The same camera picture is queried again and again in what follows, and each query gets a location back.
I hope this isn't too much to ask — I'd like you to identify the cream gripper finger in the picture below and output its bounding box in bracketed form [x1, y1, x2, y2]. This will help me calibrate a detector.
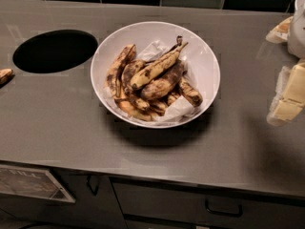
[267, 60, 305, 126]
[266, 16, 293, 44]

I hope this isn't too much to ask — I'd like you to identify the small right spotted banana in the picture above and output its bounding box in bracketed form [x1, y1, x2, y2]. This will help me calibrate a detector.
[178, 77, 203, 107]

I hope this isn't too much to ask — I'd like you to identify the white paper bowl liner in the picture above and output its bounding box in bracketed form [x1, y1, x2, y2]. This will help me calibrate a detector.
[101, 40, 200, 125]

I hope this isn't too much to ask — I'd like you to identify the dark brown centre banana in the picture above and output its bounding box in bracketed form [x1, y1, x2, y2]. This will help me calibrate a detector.
[140, 60, 184, 100]

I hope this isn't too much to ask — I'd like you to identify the small bottom centre banana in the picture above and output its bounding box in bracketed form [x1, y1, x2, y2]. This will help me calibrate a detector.
[149, 91, 180, 115]

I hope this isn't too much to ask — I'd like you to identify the white round bowl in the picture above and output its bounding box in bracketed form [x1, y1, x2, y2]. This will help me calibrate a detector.
[91, 21, 220, 129]

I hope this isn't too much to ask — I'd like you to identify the middle left brown banana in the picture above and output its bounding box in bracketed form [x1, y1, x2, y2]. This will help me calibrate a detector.
[121, 59, 150, 111]

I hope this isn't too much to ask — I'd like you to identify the bottom yellow banana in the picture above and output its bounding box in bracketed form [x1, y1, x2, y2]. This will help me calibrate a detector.
[115, 88, 158, 121]

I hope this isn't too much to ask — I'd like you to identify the left long spotted banana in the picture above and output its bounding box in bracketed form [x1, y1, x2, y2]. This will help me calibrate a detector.
[105, 44, 136, 98]

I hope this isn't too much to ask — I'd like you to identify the dark cabinet door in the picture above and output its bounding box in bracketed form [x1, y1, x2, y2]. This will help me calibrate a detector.
[0, 169, 127, 229]

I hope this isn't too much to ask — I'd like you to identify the framed label sign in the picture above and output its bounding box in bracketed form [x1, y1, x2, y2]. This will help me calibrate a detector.
[0, 164, 76, 203]

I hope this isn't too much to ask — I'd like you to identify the dark drawer with handle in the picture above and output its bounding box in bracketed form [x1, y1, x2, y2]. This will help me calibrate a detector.
[112, 177, 305, 229]

